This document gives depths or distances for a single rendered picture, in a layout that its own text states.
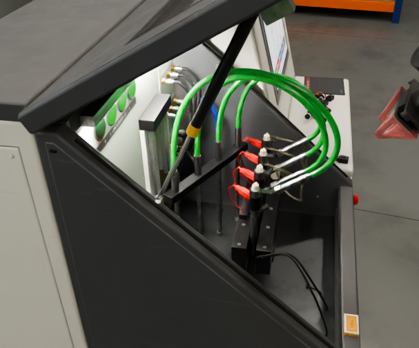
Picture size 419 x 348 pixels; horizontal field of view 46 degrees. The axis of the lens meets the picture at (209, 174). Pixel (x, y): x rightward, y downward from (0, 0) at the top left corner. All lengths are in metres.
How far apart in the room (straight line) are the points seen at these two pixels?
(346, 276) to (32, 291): 0.71
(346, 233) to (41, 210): 0.80
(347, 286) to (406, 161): 2.41
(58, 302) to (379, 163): 2.72
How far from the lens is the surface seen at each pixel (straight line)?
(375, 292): 2.59
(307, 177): 1.16
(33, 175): 0.89
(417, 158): 3.64
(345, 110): 1.92
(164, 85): 1.36
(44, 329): 1.20
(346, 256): 1.32
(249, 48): 1.42
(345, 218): 1.43
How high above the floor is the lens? 1.83
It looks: 34 degrees down
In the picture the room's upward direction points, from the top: 2 degrees counter-clockwise
